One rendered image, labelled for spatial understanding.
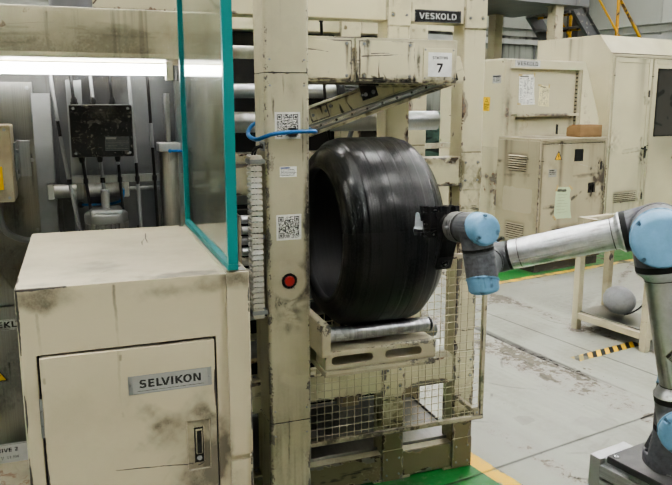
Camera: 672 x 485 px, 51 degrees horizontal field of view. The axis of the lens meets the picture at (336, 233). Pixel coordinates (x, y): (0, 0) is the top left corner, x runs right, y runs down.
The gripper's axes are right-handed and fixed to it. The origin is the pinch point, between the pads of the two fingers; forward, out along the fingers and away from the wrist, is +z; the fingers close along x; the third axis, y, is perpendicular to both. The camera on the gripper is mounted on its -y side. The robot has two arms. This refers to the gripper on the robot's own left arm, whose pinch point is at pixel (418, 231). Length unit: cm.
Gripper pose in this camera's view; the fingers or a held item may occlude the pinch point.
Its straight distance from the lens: 194.9
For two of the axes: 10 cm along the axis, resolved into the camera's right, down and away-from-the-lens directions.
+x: -9.4, 0.6, -3.4
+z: -3.4, -0.5, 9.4
